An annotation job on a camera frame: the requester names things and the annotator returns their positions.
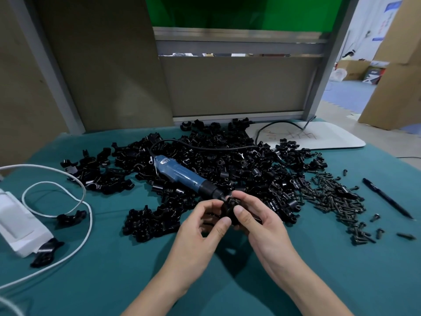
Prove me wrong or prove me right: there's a blue electric screwdriver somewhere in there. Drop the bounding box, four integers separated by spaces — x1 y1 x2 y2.
149 154 235 203

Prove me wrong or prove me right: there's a green screen panel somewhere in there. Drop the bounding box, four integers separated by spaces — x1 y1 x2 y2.
145 0 351 32

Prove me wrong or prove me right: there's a white box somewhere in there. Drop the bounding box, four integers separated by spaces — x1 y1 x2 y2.
0 191 55 259

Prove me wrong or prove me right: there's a single black plastic clamp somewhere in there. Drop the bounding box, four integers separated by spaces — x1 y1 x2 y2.
57 210 87 226
30 238 65 268

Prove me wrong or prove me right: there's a grey-framed beige partition panel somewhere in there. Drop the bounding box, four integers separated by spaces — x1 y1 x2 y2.
153 27 331 124

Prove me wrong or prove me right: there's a tall beige partition wall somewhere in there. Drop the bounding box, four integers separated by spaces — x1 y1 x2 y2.
0 0 175 168

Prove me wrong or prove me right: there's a person's right forearm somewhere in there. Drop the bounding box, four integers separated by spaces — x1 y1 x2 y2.
263 257 354 316

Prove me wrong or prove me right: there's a white cable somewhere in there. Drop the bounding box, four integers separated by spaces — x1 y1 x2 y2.
0 164 93 316

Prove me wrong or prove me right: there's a black screwdriver power cable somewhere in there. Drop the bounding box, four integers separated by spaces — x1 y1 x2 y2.
149 116 318 165

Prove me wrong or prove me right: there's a large cardboard sheet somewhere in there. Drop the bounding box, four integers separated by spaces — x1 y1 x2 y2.
358 0 421 130

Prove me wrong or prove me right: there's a pile of black clamps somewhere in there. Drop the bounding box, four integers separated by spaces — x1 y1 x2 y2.
60 118 329 244

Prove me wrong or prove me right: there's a black printed box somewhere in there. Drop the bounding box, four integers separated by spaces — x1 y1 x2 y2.
363 66 384 84

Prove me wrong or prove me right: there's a black plastic clamp piece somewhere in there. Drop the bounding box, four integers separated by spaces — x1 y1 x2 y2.
218 197 264 231

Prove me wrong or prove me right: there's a white board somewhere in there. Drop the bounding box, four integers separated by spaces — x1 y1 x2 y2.
247 120 366 151

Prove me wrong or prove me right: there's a blue and white poster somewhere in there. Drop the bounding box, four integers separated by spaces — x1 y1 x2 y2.
373 0 403 41

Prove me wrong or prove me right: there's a person's left hand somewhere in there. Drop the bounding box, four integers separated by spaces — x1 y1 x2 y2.
157 199 233 293

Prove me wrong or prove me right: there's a grey metal post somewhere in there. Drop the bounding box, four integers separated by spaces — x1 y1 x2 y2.
302 0 361 121

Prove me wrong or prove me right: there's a pile of black screws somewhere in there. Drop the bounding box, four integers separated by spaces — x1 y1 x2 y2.
301 172 377 246

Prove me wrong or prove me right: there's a brown cardboard box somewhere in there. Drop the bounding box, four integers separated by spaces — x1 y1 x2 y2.
335 59 372 81

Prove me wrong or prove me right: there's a person's left forearm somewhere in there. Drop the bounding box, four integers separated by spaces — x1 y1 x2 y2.
121 279 185 316

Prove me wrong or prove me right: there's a black pen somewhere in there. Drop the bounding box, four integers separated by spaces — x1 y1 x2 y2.
362 178 415 221

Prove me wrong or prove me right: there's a person's right hand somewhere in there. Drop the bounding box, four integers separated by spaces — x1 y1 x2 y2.
231 191 297 281

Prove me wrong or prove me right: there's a teal table cloth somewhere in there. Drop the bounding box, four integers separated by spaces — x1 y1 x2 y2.
0 123 421 316

